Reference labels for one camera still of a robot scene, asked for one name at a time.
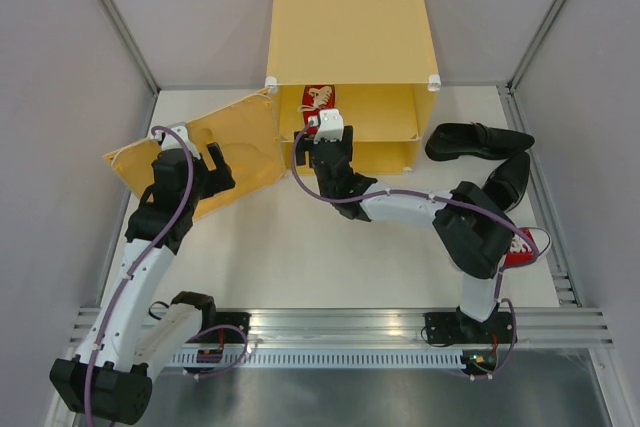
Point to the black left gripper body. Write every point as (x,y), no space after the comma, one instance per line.
(208,183)

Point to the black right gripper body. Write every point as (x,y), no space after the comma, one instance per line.
(323,191)

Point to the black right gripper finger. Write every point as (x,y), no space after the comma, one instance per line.
(303,141)
(347,142)

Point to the red canvas sneaker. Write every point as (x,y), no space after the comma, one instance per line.
(317,105)
(523,253)

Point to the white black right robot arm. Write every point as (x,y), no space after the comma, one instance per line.
(474,231)

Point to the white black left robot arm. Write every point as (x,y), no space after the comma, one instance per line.
(111,375)

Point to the yellow plastic shoe cabinet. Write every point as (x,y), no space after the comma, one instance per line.
(374,60)

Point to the black patent loafer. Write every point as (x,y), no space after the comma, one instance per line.
(449,141)
(507,184)

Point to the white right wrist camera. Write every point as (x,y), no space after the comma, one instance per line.
(329,126)

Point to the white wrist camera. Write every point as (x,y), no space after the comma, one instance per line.
(329,126)
(175,136)

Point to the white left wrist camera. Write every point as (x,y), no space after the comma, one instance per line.
(175,136)

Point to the aluminium corner frame post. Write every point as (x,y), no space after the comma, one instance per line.
(124,34)

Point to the right aluminium corner post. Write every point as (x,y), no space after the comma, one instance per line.
(547,23)

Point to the white slotted cable duct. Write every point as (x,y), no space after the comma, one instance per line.
(196,358)

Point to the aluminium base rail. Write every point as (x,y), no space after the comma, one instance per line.
(538,328)

